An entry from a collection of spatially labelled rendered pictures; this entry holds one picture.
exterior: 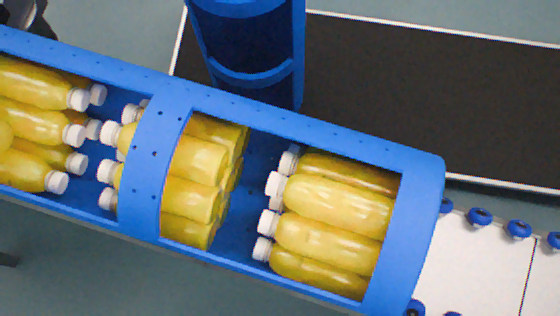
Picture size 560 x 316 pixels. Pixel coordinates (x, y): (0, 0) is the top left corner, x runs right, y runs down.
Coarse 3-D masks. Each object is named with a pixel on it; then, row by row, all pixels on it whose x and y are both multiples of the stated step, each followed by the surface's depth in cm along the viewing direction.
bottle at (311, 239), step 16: (272, 224) 103; (288, 224) 102; (304, 224) 101; (320, 224) 102; (288, 240) 102; (304, 240) 101; (320, 240) 101; (336, 240) 100; (352, 240) 100; (368, 240) 101; (304, 256) 103; (320, 256) 101; (336, 256) 100; (352, 256) 100; (368, 256) 100; (352, 272) 103; (368, 272) 101
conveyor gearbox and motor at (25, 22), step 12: (0, 0) 145; (12, 0) 149; (24, 0) 154; (36, 0) 164; (12, 12) 151; (24, 12) 156; (36, 12) 159; (12, 24) 152; (24, 24) 157; (36, 24) 164; (48, 24) 172; (48, 36) 170
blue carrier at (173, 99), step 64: (64, 64) 102; (128, 64) 107; (256, 128) 99; (320, 128) 101; (0, 192) 109; (64, 192) 119; (128, 192) 97; (256, 192) 122; (192, 256) 105; (384, 256) 92
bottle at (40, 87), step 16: (0, 64) 110; (16, 64) 111; (32, 64) 112; (0, 80) 110; (16, 80) 110; (32, 80) 109; (48, 80) 109; (64, 80) 111; (16, 96) 111; (32, 96) 110; (48, 96) 109; (64, 96) 110
